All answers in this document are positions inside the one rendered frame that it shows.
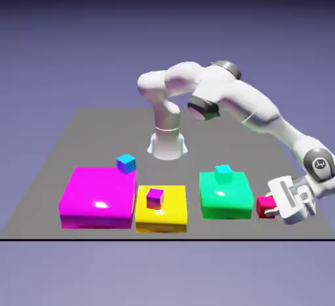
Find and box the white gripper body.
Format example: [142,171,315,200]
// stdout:
[268,175,309,225]

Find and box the small red cube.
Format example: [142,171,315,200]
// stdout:
[255,195,277,220]

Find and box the small cyan cube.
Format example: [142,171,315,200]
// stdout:
[214,164,233,185]

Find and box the small purple cube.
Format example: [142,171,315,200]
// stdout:
[145,187,165,210]

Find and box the small blue cube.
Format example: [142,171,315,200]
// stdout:
[116,153,137,175]

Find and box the large green box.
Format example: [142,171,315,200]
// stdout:
[198,171,255,220]

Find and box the large yellow box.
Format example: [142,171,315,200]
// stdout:
[135,185,188,233]

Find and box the large magenta box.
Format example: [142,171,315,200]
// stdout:
[58,166,138,230]

